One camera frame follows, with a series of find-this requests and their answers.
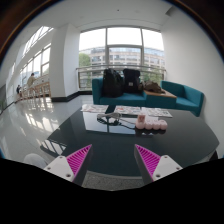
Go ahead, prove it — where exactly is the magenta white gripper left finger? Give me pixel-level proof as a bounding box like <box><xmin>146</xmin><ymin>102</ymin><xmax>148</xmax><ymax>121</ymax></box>
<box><xmin>44</xmin><ymin>145</ymin><xmax>93</xmax><ymax>186</ymax></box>

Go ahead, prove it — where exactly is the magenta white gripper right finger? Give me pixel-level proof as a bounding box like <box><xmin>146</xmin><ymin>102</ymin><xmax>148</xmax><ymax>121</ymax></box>
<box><xmin>134</xmin><ymin>145</ymin><xmax>182</xmax><ymax>185</ymax></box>

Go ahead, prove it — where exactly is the newspaper right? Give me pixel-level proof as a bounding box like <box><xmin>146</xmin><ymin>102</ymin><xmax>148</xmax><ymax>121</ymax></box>
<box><xmin>141</xmin><ymin>107</ymin><xmax>172</xmax><ymax>118</ymax></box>

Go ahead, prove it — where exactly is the newspaper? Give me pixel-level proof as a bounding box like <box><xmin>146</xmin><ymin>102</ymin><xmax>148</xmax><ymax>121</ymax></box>
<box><xmin>141</xmin><ymin>107</ymin><xmax>172</xmax><ymax>118</ymax></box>
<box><xmin>82</xmin><ymin>104</ymin><xmax>108</xmax><ymax>113</ymax></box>
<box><xmin>114</xmin><ymin>105</ymin><xmax>141</xmax><ymax>115</ymax></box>

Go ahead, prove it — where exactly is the newspaper left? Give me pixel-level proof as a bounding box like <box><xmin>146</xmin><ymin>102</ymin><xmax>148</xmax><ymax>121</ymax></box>
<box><xmin>82</xmin><ymin>104</ymin><xmax>108</xmax><ymax>113</ymax></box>

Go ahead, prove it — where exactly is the newspaper middle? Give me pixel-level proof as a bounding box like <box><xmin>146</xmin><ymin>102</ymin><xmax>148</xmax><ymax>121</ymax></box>
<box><xmin>114</xmin><ymin>105</ymin><xmax>141</xmax><ymax>115</ymax></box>

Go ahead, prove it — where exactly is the teal sofa left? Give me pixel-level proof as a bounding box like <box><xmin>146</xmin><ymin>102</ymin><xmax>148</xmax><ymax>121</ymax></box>
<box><xmin>92</xmin><ymin>77</ymin><xmax>146</xmax><ymax>107</ymax></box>

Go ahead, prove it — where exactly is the teal sofa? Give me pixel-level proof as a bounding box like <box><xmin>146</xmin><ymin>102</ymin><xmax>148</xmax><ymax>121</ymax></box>
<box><xmin>146</xmin><ymin>80</ymin><xmax>205</xmax><ymax>117</ymax></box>
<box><xmin>92</xmin><ymin>77</ymin><xmax>146</xmax><ymax>107</ymax></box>

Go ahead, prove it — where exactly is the wooden side table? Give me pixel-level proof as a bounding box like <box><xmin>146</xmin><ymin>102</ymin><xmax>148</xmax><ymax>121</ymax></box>
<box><xmin>144</xmin><ymin>90</ymin><xmax>177</xmax><ymax>99</ymax></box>

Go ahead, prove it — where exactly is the teal sofa right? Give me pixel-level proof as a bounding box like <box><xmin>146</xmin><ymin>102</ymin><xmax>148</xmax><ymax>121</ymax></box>
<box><xmin>146</xmin><ymin>80</ymin><xmax>205</xmax><ymax>117</ymax></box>

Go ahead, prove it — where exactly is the brown bag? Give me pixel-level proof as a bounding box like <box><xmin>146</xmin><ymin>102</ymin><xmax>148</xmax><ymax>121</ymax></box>
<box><xmin>144</xmin><ymin>80</ymin><xmax>163</xmax><ymax>93</ymax></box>

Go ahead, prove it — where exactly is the black backpack right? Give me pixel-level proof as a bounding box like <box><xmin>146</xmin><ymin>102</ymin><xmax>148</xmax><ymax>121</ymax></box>
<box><xmin>123</xmin><ymin>68</ymin><xmax>140</xmax><ymax>93</ymax></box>

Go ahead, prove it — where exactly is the black backpack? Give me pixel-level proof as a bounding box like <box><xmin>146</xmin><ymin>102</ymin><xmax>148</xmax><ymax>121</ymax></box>
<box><xmin>103</xmin><ymin>68</ymin><xmax>123</xmax><ymax>98</ymax></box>
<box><xmin>123</xmin><ymin>68</ymin><xmax>140</xmax><ymax>93</ymax></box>

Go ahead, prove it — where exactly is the black backpack left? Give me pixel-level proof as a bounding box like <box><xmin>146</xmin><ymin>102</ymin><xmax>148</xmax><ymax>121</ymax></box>
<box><xmin>103</xmin><ymin>68</ymin><xmax>123</xmax><ymax>98</ymax></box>

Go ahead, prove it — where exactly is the seated person far left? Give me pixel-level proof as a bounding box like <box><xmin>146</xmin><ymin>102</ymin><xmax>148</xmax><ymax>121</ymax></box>
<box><xmin>16</xmin><ymin>85</ymin><xmax>22</xmax><ymax>98</ymax></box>

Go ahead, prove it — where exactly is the person in beige shirt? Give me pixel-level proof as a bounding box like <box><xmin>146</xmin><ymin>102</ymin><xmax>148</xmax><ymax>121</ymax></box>
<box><xmin>27</xmin><ymin>73</ymin><xmax>36</xmax><ymax>97</ymax></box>

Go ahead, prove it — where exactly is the window railing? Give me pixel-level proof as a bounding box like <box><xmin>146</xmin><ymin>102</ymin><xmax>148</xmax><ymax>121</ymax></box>
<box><xmin>77</xmin><ymin>64</ymin><xmax>166</xmax><ymax>91</ymax></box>

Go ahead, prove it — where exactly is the white charger cable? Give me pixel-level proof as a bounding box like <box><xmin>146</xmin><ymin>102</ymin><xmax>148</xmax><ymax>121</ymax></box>
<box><xmin>96</xmin><ymin>112</ymin><xmax>138</xmax><ymax>130</ymax></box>

